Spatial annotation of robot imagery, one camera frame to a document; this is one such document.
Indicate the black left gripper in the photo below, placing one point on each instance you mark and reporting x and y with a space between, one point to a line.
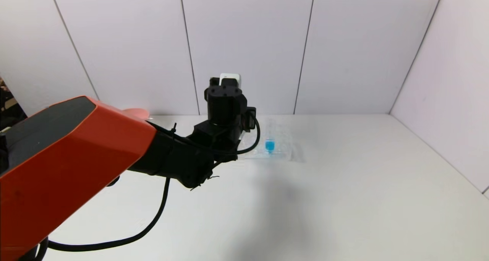
225 104

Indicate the blue pigment test tube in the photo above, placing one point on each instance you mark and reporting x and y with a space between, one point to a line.
269 145

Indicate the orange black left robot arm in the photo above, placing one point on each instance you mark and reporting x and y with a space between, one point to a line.
57 158

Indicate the clear acrylic test tube rack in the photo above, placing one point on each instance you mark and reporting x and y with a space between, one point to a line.
282 148

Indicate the pink bowl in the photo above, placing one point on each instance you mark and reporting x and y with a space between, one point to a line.
135 112

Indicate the dark office chair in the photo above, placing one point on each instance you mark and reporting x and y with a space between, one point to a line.
11 115

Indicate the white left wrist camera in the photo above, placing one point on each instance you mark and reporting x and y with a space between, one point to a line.
231 77

